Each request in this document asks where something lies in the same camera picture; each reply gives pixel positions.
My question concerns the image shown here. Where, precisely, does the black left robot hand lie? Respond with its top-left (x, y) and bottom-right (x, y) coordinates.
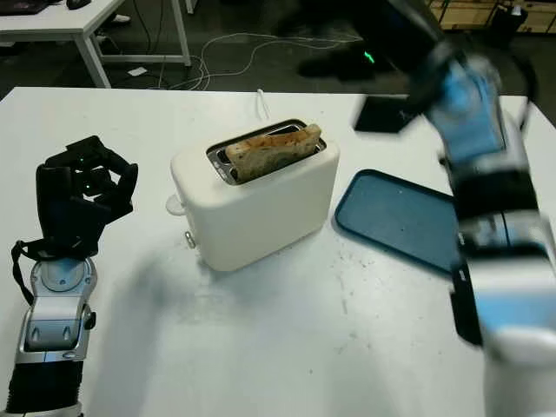
top-left (35, 135), bottom-right (140, 239)

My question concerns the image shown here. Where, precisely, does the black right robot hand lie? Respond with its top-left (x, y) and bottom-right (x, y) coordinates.
top-left (297, 0), bottom-right (440, 83)

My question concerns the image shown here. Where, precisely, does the slice of toasted bread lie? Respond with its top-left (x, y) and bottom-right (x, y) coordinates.
top-left (224, 123), bottom-right (323, 183)

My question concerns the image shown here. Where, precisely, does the cream two-slot toaster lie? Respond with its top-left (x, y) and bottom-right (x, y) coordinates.
top-left (164, 116), bottom-right (341, 274)

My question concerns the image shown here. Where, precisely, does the blue plastic tray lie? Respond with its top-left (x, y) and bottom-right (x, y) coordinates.
top-left (333, 169), bottom-right (461, 274)

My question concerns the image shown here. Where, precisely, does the black waste bin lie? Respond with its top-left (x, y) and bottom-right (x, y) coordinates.
top-left (494, 3), bottom-right (529, 49)

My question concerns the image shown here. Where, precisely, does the white office desk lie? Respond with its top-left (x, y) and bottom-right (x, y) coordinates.
top-left (0, 0), bottom-right (192, 89)

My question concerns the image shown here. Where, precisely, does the black keyboard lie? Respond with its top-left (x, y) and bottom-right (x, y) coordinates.
top-left (0, 0), bottom-right (48, 14)

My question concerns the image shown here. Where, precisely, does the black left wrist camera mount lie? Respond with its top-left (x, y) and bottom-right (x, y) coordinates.
top-left (23, 193), bottom-right (135, 260)

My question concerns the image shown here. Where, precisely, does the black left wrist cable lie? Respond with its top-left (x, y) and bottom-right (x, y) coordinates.
top-left (10, 239), bottom-right (44, 305)

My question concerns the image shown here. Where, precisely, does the white toaster power cord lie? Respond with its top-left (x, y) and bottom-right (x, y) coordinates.
top-left (255, 89), bottom-right (271, 122)

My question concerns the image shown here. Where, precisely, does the white floor cable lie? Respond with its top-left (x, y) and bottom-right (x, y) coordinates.
top-left (171, 30), bottom-right (366, 90)

